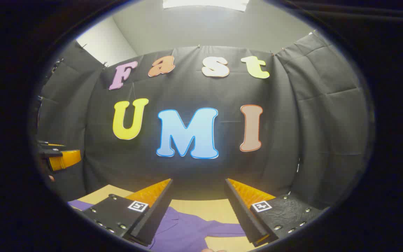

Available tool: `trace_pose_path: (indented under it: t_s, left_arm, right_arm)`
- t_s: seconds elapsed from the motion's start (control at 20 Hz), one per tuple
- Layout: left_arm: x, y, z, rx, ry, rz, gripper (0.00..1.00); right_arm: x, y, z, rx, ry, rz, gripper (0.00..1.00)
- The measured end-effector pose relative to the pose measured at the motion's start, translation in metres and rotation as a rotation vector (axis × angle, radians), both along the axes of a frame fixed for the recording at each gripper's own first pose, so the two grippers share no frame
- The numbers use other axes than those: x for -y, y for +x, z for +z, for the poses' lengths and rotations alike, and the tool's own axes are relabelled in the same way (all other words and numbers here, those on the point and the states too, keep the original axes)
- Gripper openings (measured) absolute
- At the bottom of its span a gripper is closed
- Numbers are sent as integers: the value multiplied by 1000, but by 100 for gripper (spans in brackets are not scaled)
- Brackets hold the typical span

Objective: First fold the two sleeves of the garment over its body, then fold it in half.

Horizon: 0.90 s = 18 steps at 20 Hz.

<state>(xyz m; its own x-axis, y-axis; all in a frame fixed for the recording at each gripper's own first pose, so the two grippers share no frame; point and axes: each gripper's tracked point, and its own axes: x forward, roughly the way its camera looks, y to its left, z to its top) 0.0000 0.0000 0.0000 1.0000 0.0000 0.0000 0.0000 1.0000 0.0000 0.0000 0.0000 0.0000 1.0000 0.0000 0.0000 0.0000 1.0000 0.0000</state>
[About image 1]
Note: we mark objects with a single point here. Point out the white ceiling light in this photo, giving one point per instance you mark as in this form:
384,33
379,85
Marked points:
205,3

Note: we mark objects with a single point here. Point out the black backdrop cloth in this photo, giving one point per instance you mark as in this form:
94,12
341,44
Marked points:
187,91

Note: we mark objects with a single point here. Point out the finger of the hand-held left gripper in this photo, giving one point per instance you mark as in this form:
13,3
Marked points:
44,142
66,159

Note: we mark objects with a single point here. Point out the purple shirt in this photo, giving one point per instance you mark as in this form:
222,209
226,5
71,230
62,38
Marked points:
187,231

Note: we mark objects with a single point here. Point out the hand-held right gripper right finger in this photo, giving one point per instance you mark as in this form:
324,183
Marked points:
243,213

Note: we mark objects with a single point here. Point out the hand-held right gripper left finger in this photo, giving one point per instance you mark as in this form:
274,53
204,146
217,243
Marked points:
156,213

